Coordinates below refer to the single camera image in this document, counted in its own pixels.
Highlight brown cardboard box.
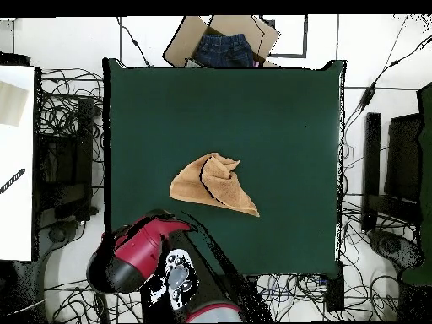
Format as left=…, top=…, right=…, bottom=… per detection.
left=162, top=14, right=281, bottom=68

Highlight white table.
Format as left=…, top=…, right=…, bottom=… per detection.
left=0, top=65, right=36, bottom=262

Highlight black upright bar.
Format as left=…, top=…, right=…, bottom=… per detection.
left=361, top=112, right=382, bottom=232

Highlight black equipment rack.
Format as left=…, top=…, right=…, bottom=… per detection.
left=33, top=97, right=99, bottom=222

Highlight black cable with power brick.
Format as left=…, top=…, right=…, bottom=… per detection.
left=340, top=14, right=432, bottom=136

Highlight black striped strip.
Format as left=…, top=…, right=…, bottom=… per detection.
left=0, top=167, right=27, bottom=195

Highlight dark green table cloth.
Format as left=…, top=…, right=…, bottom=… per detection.
left=101, top=57, right=347, bottom=278

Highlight blue denim jeans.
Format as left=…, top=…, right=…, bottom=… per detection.
left=193, top=33, right=256, bottom=68

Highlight thin black cable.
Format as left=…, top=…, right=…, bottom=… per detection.
left=116, top=16, right=153, bottom=68

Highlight small black box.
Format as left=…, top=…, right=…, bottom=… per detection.
left=325, top=261, right=345, bottom=311

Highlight black equipment base with cables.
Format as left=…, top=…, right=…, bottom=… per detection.
left=367, top=229, right=425, bottom=273

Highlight black flat panel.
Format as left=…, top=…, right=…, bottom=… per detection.
left=384, top=112, right=424, bottom=203

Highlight tan terry towel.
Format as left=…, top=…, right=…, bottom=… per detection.
left=168, top=151, right=261, bottom=218

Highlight grey stand base with cables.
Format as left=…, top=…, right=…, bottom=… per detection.
left=40, top=219, right=87, bottom=251

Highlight beige block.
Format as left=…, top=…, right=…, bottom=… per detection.
left=0, top=80, right=29, bottom=127

